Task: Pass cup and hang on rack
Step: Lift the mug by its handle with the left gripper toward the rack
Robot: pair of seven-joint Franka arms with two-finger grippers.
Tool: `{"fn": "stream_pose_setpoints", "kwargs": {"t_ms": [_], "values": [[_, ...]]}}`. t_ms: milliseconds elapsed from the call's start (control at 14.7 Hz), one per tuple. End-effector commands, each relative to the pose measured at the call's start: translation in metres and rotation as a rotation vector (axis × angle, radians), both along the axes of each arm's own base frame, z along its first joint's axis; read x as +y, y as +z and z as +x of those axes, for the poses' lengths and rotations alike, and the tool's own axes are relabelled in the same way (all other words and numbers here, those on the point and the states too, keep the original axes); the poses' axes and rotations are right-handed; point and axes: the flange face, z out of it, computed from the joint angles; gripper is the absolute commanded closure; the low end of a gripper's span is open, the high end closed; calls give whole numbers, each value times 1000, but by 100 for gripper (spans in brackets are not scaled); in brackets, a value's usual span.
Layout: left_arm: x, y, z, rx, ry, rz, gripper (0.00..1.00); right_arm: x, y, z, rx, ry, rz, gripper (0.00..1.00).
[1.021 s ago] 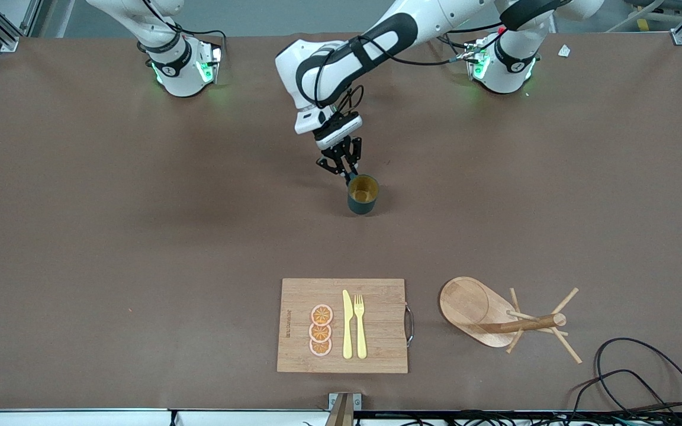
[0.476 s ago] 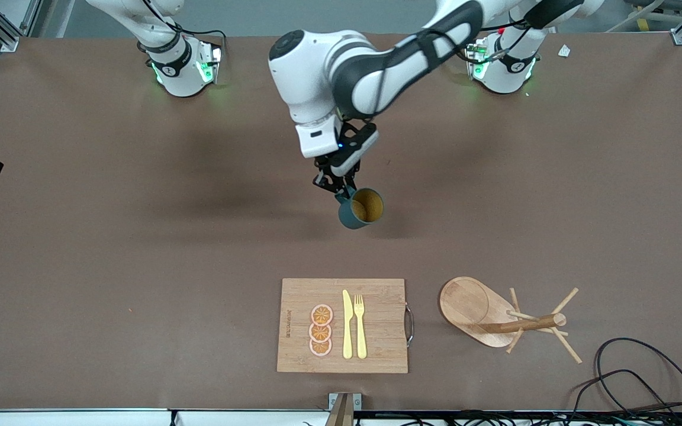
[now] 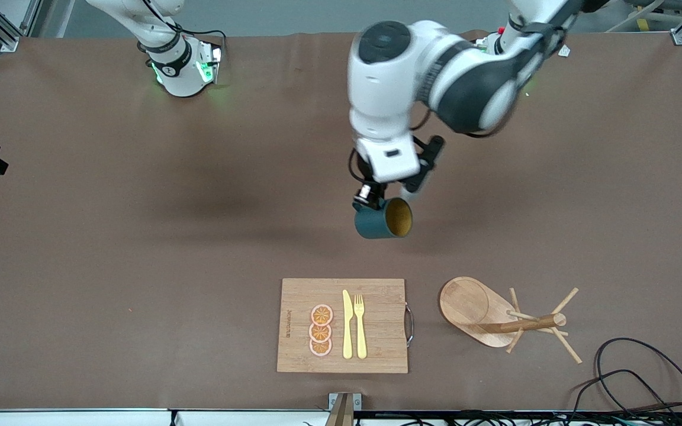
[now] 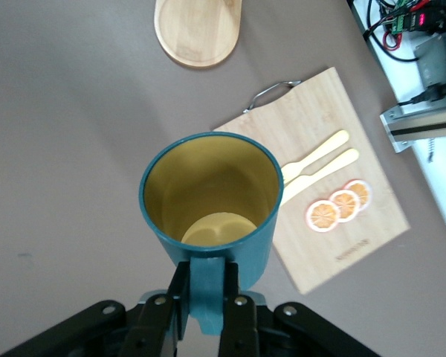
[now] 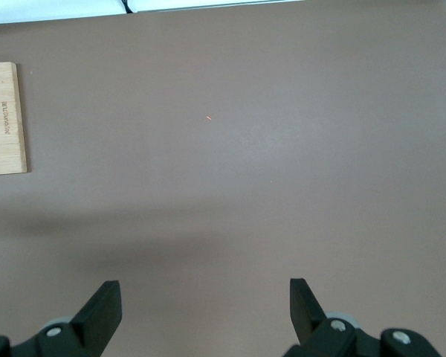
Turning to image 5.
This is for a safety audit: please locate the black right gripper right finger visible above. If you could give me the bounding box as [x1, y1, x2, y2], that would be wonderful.
[285, 277, 442, 357]

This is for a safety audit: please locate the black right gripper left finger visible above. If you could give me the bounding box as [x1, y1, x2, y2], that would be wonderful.
[0, 280, 123, 357]

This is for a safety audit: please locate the brown table cover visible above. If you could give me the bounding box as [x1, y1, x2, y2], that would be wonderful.
[0, 1, 446, 357]

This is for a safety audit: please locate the wooden cutting board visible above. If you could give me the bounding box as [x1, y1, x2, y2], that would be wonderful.
[0, 62, 33, 176]

